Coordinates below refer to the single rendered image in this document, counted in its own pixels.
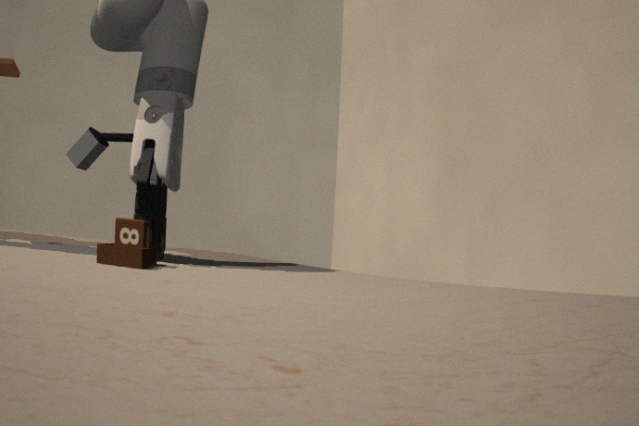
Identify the brown wooden tray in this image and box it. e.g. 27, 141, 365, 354
97, 243, 157, 269

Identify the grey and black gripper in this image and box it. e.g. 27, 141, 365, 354
130, 90, 194, 252

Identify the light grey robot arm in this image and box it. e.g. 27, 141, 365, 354
66, 0, 208, 170

